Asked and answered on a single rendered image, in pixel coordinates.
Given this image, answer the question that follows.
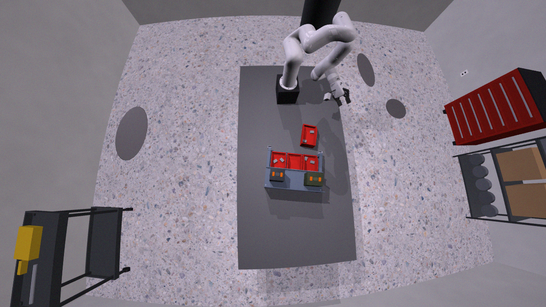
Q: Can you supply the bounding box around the dark grey tool case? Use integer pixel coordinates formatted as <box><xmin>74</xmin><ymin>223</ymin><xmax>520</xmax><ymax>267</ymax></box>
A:
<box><xmin>270</xmin><ymin>168</ymin><xmax>285</xmax><ymax>181</ymax></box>

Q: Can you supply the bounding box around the dark green tool case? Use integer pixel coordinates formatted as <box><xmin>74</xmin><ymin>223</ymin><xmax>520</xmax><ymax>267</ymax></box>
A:
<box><xmin>304</xmin><ymin>172</ymin><xmax>323</xmax><ymax>187</ymax></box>

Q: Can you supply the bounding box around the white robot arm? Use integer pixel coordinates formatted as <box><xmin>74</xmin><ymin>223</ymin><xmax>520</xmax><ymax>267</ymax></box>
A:
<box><xmin>279</xmin><ymin>12</ymin><xmax>356</xmax><ymax>90</ymax></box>

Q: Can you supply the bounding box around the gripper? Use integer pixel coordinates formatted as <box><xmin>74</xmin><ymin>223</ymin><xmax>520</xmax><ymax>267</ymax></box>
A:
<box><xmin>330</xmin><ymin>80</ymin><xmax>351</xmax><ymax>106</ymax></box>

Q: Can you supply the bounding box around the red bin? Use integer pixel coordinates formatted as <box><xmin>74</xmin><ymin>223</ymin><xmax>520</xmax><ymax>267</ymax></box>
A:
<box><xmin>286</xmin><ymin>153</ymin><xmax>302</xmax><ymax>170</ymax></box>
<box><xmin>302</xmin><ymin>154</ymin><xmax>318</xmax><ymax>171</ymax></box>
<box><xmin>300</xmin><ymin>124</ymin><xmax>317</xmax><ymax>148</ymax></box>
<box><xmin>270</xmin><ymin>151</ymin><xmax>286</xmax><ymax>168</ymax></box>

